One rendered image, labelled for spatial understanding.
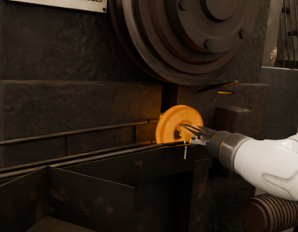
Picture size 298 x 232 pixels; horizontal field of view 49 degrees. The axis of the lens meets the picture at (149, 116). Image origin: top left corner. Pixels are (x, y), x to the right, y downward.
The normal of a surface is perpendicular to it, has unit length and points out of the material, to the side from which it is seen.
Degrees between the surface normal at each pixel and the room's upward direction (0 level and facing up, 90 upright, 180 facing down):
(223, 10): 90
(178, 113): 92
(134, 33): 90
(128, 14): 90
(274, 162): 55
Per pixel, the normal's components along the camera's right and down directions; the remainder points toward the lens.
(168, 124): 0.52, 0.24
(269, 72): -0.58, 0.11
